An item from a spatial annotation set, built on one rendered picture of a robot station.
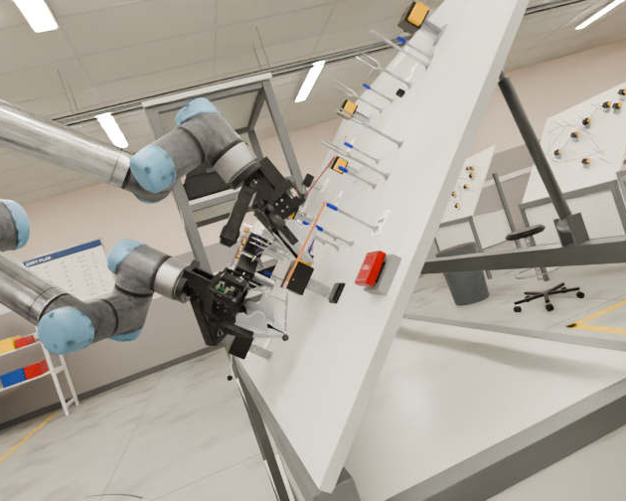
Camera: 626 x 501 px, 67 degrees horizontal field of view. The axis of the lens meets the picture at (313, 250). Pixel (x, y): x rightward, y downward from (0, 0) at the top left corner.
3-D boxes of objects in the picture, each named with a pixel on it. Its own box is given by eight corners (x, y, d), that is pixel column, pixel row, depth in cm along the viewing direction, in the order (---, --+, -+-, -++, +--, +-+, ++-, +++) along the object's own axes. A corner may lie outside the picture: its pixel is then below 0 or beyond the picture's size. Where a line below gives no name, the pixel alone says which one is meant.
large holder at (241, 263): (282, 258, 168) (245, 242, 166) (276, 284, 153) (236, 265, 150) (274, 272, 171) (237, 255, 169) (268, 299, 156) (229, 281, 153)
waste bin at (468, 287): (500, 295, 508) (482, 240, 507) (461, 309, 505) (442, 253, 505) (482, 291, 554) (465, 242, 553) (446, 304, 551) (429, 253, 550)
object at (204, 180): (189, 203, 182) (173, 155, 182) (188, 212, 204) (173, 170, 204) (262, 181, 190) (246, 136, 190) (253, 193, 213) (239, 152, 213)
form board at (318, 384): (239, 355, 171) (235, 353, 170) (349, 115, 188) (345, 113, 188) (332, 494, 56) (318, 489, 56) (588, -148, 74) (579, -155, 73)
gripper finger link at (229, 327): (249, 337, 85) (207, 318, 86) (248, 343, 86) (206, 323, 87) (260, 321, 88) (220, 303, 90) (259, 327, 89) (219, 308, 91)
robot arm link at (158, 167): (149, 206, 87) (194, 174, 92) (161, 190, 78) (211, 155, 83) (120, 171, 86) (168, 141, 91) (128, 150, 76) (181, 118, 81)
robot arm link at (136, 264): (123, 270, 97) (134, 233, 96) (169, 291, 96) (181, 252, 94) (97, 277, 90) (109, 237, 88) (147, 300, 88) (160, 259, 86)
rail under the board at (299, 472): (329, 549, 56) (312, 497, 56) (238, 373, 170) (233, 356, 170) (371, 527, 57) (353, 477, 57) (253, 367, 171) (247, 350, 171)
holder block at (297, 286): (297, 295, 92) (279, 286, 91) (309, 268, 92) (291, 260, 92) (302, 295, 87) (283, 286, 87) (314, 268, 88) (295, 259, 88)
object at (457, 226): (489, 279, 615) (449, 159, 614) (446, 278, 731) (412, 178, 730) (535, 261, 630) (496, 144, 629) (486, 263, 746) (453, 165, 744)
